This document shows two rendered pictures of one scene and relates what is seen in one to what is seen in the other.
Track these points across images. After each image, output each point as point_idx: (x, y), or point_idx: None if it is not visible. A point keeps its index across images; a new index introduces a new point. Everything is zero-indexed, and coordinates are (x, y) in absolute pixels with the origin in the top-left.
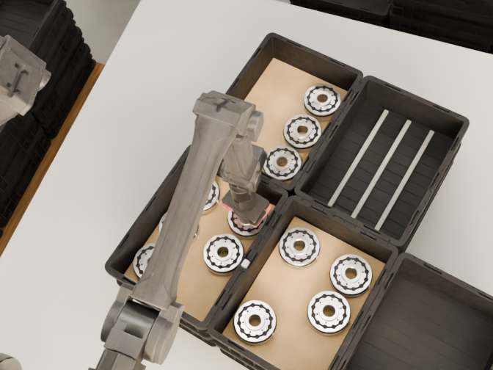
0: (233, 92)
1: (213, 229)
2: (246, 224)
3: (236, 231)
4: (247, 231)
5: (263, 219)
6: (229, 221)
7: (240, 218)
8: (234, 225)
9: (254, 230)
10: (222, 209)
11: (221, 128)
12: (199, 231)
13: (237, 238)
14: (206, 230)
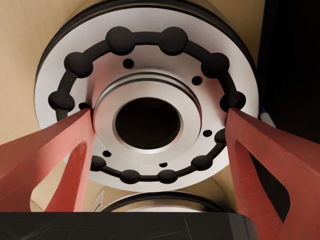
0: None
1: (62, 175)
2: (173, 159)
3: (153, 191)
4: (194, 164)
5: (239, 85)
6: (92, 177)
7: (126, 153)
8: (125, 173)
9: (225, 150)
10: (15, 105)
11: None
12: (33, 200)
13: (176, 207)
14: (47, 189)
